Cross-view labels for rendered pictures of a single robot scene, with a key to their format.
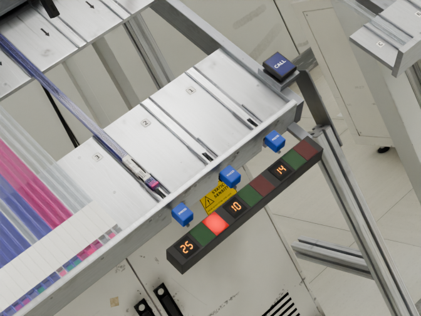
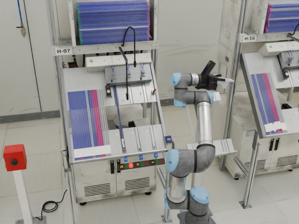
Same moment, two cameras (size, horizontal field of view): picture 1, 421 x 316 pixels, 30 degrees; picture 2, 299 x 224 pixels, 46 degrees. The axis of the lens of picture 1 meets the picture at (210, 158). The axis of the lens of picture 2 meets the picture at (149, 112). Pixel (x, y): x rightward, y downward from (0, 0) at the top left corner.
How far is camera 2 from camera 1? 1.31 m
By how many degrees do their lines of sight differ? 13
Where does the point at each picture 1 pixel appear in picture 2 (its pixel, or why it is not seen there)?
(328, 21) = (217, 108)
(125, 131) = (127, 132)
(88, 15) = (138, 96)
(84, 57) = not seen: hidden behind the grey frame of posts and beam
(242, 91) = (158, 138)
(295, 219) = not seen: hidden behind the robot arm
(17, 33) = (119, 91)
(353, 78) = (215, 126)
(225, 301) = (132, 171)
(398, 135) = not seen: hidden behind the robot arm
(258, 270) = (144, 169)
